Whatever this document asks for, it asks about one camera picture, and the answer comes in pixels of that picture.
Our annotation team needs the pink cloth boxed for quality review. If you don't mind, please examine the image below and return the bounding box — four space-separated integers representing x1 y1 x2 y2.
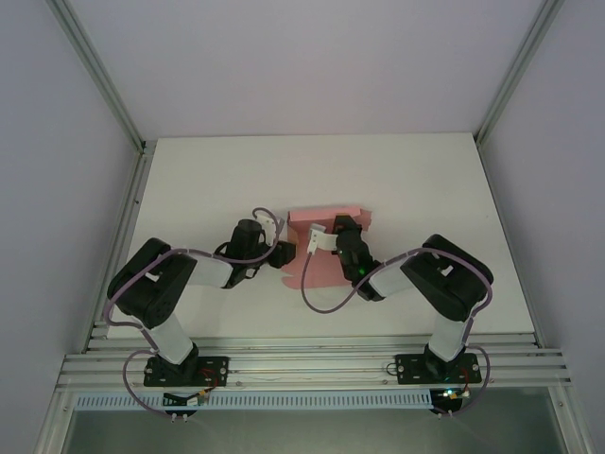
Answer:
282 203 375 290

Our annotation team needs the grey metal sheet panel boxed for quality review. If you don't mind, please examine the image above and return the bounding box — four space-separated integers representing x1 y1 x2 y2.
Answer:
60 410 568 454

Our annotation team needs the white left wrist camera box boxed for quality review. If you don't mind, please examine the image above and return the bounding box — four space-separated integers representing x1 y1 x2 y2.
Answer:
256 211 279 246

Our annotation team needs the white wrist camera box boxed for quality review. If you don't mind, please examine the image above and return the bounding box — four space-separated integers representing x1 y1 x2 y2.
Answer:
256 211 279 246
308 225 340 254

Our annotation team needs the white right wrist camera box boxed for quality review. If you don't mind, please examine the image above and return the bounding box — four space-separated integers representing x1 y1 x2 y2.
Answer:
308 225 340 254

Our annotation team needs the aluminium mounting rail bed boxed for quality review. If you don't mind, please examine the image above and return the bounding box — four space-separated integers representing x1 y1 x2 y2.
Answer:
56 333 576 393

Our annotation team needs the aluminium table side rail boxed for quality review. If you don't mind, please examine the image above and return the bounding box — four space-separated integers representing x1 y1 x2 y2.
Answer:
82 141 157 354

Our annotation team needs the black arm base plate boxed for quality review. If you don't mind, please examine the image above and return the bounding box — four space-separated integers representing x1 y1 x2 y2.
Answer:
394 352 483 385
143 355 232 388

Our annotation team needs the pale blue slotted cable duct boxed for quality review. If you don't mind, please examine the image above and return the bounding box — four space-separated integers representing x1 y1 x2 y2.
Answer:
75 391 434 410

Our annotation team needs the small circuit board with wires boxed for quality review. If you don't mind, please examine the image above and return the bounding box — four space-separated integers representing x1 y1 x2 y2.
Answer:
433 386 473 403
163 391 209 408

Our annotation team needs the aluminium frame post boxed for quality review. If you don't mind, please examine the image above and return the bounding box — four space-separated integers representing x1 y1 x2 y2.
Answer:
45 0 157 155
475 0 568 146

